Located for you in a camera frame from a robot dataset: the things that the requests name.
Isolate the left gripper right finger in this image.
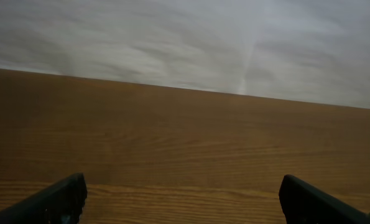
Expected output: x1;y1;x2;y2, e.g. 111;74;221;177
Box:
278;174;370;224

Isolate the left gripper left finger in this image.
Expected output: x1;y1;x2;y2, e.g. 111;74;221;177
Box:
0;172;88;224

